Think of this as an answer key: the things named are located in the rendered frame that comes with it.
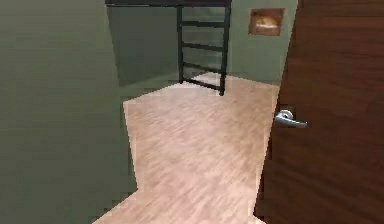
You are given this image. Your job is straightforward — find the brown wooden room door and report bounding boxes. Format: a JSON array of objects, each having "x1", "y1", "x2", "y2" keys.
[{"x1": 253, "y1": 0, "x2": 384, "y2": 224}]

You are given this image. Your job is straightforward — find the black loft bed frame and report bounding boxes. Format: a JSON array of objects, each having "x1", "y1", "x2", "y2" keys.
[{"x1": 104, "y1": 0, "x2": 233, "y2": 97}]

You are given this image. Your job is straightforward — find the silver lever door handle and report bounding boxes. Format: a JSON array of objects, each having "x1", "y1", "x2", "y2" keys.
[{"x1": 273, "y1": 109, "x2": 308, "y2": 130}]

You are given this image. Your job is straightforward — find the orange framed wall picture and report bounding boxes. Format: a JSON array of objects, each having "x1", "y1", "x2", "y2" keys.
[{"x1": 248, "y1": 7, "x2": 286, "y2": 37}]

